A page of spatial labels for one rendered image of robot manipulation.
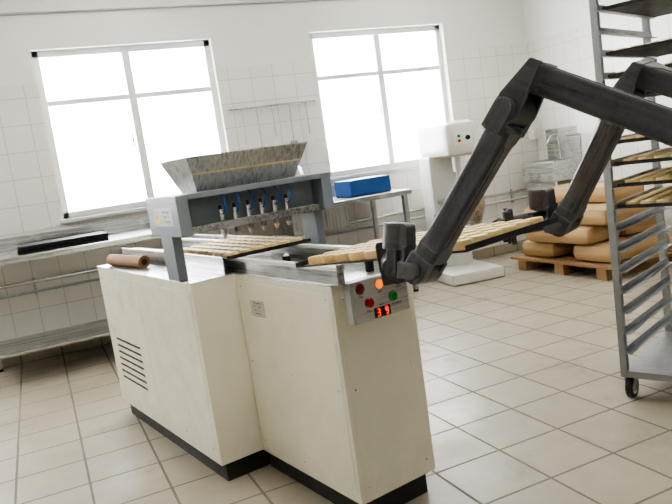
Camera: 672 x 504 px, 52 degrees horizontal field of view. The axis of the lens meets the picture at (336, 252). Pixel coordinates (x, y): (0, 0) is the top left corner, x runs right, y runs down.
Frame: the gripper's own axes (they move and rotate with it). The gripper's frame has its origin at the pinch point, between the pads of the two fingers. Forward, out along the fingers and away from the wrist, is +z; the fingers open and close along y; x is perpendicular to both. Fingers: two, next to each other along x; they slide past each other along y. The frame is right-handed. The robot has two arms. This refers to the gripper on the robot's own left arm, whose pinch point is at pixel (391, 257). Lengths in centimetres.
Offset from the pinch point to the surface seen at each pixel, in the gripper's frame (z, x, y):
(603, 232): 383, 179, 57
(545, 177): 505, 173, 11
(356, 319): 50, -13, 24
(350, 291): 49, -13, 14
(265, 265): 83, -44, 4
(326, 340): 54, -24, 30
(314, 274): 57, -24, 8
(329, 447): 63, -31, 69
